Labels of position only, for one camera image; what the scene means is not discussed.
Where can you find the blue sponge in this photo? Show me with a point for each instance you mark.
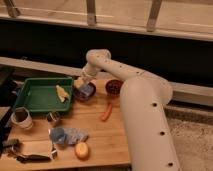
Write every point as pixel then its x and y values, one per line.
pixel 86 89

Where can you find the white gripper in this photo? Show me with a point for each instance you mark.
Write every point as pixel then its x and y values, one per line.
pixel 83 79

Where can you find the yellow apple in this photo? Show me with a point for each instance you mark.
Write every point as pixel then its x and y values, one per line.
pixel 81 150

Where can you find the red bowl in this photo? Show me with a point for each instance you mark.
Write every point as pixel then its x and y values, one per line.
pixel 113 87

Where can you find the small metal cup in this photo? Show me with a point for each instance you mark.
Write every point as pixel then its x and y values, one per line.
pixel 53 118

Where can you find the blue crumpled cloth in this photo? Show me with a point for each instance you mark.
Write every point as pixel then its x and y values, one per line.
pixel 70 136

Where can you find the orange carrot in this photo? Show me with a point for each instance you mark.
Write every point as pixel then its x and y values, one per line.
pixel 107 113

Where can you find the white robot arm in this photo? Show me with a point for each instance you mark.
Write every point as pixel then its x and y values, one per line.
pixel 143 96

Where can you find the black handled tool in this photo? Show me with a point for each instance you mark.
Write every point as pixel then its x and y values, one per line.
pixel 23 158

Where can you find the purple bowl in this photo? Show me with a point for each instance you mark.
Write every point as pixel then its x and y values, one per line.
pixel 80 96

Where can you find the green plastic tray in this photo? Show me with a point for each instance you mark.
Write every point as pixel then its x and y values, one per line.
pixel 39 95

